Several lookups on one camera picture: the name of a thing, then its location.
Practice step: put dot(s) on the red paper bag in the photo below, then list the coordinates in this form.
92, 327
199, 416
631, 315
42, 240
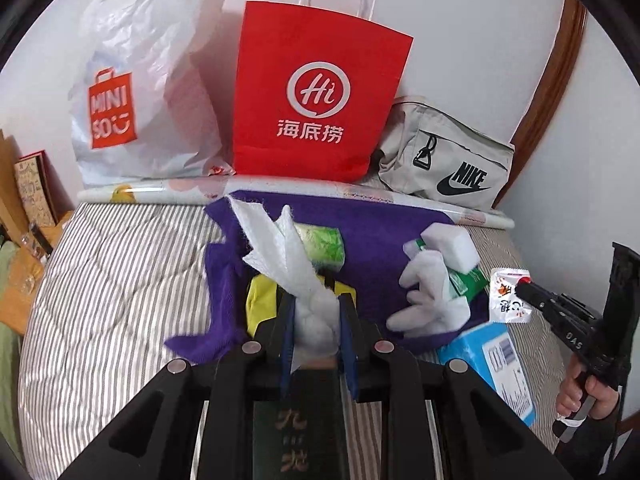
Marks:
325, 35

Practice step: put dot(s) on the rolled printed paper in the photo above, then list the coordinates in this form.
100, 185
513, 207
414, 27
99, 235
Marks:
165, 192

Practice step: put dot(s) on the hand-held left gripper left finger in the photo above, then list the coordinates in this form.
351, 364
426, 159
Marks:
286, 350

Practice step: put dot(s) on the grey sports bag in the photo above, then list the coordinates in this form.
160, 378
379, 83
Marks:
395, 170

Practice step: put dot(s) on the green white packet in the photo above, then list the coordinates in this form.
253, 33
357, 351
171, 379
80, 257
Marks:
467, 285

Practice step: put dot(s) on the white glove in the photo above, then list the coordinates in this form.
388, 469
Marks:
430, 300

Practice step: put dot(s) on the person's right forearm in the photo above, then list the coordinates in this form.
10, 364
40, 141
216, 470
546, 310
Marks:
615, 450

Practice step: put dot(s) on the purple cloth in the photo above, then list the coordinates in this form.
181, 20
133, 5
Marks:
375, 240

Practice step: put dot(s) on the small white red packet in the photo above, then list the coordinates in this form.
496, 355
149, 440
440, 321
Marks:
505, 300

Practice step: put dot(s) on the green bedsheet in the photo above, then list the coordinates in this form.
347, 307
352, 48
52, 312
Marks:
6, 360

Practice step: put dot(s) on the blue tissue pack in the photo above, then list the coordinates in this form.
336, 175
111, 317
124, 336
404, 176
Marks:
480, 355

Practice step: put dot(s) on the patterned book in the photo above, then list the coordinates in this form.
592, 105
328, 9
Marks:
35, 190

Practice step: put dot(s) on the white plastic shopping bag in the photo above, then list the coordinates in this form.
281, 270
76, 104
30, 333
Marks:
150, 35

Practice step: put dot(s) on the brown wooden door frame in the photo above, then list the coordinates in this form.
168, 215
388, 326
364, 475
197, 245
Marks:
560, 60

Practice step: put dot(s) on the dark tea tin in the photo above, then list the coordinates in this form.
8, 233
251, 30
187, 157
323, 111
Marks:
295, 425

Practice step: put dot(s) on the wooden headboard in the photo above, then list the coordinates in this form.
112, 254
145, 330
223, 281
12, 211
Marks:
7, 185

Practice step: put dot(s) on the white tissue paper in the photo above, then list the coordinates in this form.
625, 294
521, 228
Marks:
310, 310

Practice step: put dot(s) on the wooden nightstand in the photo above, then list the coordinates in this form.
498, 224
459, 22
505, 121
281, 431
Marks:
25, 305

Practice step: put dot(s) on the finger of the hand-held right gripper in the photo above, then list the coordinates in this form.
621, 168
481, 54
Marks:
555, 300
552, 319

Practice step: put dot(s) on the dark slim object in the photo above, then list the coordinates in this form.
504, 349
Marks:
42, 240

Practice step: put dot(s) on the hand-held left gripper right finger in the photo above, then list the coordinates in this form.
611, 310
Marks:
349, 355

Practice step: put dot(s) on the person's right hand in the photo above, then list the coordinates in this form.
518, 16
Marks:
600, 397

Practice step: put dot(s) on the green printed tissue pack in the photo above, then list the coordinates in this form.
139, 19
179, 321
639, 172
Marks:
325, 247

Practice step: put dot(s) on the grey striped mattress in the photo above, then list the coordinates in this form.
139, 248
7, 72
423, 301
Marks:
115, 285

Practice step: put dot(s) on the yellow black fabric pouch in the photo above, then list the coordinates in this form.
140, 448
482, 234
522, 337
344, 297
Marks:
260, 300

